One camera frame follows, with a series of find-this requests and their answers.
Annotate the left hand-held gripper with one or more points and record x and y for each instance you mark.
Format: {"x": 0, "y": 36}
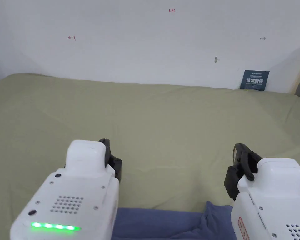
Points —
{"x": 75, "y": 190}

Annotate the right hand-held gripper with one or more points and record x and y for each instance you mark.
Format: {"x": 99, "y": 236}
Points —
{"x": 272, "y": 200}

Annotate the bed with pale green sheet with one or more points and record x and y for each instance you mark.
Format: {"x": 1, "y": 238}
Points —
{"x": 150, "y": 120}

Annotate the dark blue sign card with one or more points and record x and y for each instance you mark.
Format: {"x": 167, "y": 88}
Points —
{"x": 254, "y": 80}

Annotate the dark blue garment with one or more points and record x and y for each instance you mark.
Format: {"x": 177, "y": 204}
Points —
{"x": 155, "y": 225}

